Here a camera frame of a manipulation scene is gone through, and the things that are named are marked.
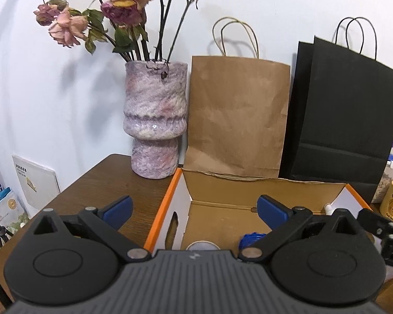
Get pink mottled vase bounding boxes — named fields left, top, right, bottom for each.
left=124, top=60, right=188, bottom=180

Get cardboard box orange edges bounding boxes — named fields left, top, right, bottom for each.
left=143, top=167, right=375, bottom=259

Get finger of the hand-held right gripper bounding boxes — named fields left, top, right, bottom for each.
left=358, top=209, right=393, bottom=236

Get dried rose bouquet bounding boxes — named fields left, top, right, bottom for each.
left=33, top=0, right=217, bottom=63

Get brown paper bag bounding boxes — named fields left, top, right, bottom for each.
left=183, top=17, right=291, bottom=180

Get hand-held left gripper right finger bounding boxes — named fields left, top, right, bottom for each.
left=237, top=194, right=361, bottom=264

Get blue plastic object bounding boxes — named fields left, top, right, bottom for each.
left=238, top=232, right=266, bottom=252

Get clear pet food container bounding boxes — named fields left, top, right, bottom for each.
left=372, top=160, right=393, bottom=203

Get black paper bag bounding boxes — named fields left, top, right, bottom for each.
left=278, top=17, right=393, bottom=203

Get yellow bear mug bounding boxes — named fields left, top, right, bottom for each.
left=379, top=180, right=393, bottom=226

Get white board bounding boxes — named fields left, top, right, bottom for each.
left=12, top=155, right=61, bottom=212

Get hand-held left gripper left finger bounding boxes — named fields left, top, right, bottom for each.
left=33, top=195, right=151, bottom=263

